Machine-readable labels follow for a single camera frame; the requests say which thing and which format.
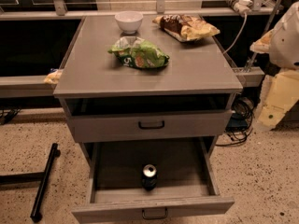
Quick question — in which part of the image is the blue pepsi can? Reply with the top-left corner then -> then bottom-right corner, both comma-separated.
141,164 -> 157,190

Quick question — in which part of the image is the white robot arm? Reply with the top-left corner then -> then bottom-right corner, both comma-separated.
250,2 -> 299,131

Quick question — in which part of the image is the grey drawer cabinet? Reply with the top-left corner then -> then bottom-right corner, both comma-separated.
52,14 -> 244,166

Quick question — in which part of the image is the grey top drawer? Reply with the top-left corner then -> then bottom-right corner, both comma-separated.
67,110 -> 232,143

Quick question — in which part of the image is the open grey middle drawer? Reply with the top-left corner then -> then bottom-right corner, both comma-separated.
72,138 -> 234,224

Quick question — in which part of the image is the green chip bag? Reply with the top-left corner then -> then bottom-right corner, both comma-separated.
108,36 -> 170,69

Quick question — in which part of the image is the brown yellow chip bag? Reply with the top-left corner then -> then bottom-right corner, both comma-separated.
152,15 -> 220,42

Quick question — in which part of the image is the white ceramic bowl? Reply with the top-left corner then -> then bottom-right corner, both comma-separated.
115,11 -> 143,34

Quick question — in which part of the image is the black metal stand leg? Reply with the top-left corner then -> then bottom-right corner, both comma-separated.
0,143 -> 61,223

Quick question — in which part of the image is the black cable bundle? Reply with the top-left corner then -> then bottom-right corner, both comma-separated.
215,96 -> 256,147

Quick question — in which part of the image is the white power cable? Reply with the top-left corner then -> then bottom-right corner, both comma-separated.
221,12 -> 249,55

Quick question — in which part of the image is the grey metal ledge rail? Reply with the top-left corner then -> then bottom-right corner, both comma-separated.
0,76 -> 58,98

